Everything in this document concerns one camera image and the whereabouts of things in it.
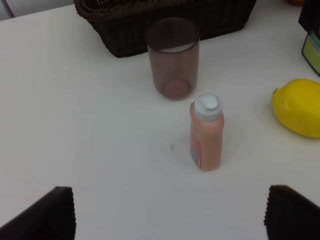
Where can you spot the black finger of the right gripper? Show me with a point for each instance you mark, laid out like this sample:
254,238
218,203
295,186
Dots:
309,14

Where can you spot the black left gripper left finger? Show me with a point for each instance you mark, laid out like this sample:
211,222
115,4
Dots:
52,217

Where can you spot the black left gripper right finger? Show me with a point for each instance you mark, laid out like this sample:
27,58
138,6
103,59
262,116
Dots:
290,216

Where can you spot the orange wicker basket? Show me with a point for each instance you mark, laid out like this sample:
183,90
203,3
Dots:
295,2

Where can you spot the black square pump bottle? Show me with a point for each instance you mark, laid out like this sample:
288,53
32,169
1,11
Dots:
311,49

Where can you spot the yellow lemon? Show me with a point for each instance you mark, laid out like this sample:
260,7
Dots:
296,105

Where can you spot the pink bottle white cap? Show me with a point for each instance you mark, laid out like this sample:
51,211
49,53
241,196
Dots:
206,131

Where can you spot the translucent brown plastic cup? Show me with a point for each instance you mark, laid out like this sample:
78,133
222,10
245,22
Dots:
173,46

